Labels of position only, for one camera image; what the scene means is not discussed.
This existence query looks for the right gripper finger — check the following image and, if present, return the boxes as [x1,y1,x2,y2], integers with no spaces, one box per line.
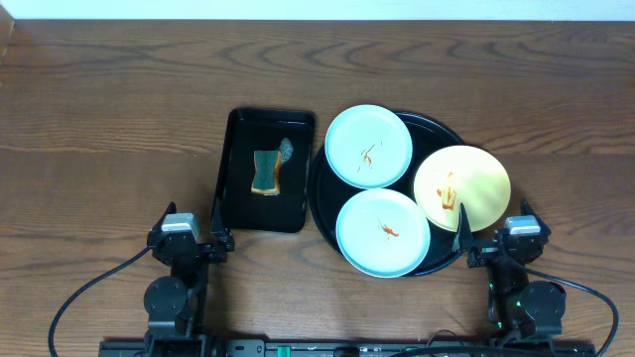
[452,203,474,252]
[520,198,551,233]

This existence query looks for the light blue plate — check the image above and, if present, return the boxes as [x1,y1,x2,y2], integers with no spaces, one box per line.
[323,104,413,189]
[335,188,431,279]

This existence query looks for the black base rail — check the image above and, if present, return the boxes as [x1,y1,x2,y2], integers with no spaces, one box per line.
[98,339,595,357]

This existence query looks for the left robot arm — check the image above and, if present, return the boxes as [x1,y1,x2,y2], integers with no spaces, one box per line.
[142,202,235,356]

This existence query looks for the orange and green sponge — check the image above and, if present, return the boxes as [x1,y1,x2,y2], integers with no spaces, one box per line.
[251,151,282,195]

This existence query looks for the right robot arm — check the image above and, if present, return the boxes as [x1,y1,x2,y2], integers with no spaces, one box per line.
[454,200,567,347]

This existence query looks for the black rectangular tray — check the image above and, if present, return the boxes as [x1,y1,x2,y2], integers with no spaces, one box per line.
[213,107,316,233]

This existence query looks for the soap foam patch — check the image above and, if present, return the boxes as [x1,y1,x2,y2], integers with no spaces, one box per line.
[279,138,294,165]

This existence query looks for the yellow plate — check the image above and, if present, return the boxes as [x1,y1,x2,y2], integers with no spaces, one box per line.
[413,145,511,231]

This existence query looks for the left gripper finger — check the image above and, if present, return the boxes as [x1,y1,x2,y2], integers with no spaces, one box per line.
[151,201,177,233]
[210,198,229,239]

